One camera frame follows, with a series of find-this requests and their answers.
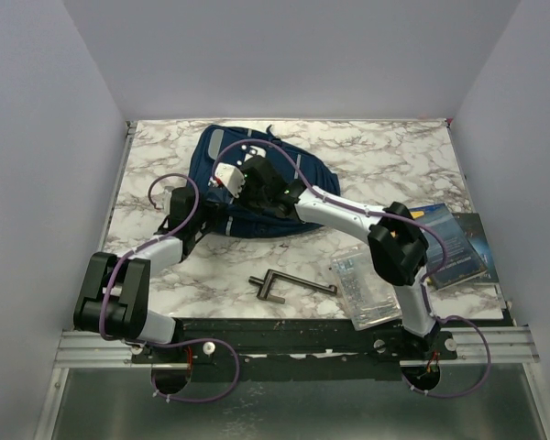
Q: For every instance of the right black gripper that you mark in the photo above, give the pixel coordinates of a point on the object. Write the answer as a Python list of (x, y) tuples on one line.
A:
[(244, 190)]

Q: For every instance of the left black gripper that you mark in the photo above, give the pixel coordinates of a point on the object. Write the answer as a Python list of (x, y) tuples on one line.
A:
[(214, 212)]

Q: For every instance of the navy blue student backpack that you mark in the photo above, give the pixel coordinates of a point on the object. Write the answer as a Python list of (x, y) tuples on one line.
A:
[(234, 145)]

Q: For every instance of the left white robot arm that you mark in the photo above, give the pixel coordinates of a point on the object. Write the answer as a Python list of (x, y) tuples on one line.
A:
[(114, 297)]

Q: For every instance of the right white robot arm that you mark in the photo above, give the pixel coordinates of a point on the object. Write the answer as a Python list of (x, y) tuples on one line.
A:
[(397, 245)]

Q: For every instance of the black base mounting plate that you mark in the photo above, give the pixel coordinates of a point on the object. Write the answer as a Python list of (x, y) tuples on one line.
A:
[(301, 349)]

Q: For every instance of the clear plastic pencil case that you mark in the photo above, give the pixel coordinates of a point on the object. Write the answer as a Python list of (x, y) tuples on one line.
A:
[(369, 300)]

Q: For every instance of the black starry book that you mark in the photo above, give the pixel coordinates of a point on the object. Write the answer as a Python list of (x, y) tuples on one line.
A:
[(473, 228)]

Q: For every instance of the dark blue book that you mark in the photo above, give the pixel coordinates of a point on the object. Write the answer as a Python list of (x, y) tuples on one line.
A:
[(463, 262)]

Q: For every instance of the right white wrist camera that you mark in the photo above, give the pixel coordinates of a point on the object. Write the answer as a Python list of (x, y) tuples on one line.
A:
[(229, 177)]

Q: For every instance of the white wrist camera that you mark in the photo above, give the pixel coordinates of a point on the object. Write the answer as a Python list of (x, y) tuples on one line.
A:
[(166, 199), (229, 177)]

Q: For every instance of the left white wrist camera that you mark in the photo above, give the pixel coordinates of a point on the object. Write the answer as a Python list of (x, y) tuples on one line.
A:
[(166, 199)]

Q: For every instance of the aluminium rail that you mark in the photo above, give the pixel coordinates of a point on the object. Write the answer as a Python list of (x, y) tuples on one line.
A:
[(502, 345)]

